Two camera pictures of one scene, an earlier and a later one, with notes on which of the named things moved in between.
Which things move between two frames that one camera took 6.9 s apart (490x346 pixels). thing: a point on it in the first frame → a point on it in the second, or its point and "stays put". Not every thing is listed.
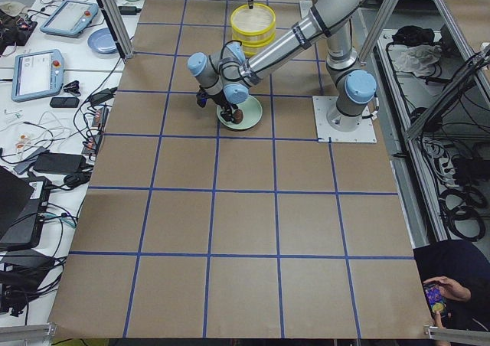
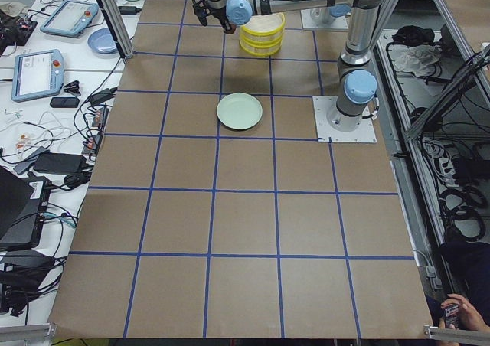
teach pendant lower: x=37 y=74 stays put
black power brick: x=60 y=163 stays put
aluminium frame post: x=109 y=8 stays put
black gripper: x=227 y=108 → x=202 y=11
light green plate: x=252 y=112 stays put
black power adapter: x=129 y=10 stays put
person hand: x=450 y=288 → x=468 y=318
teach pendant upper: x=70 y=18 stays put
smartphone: x=436 y=299 → x=452 y=315
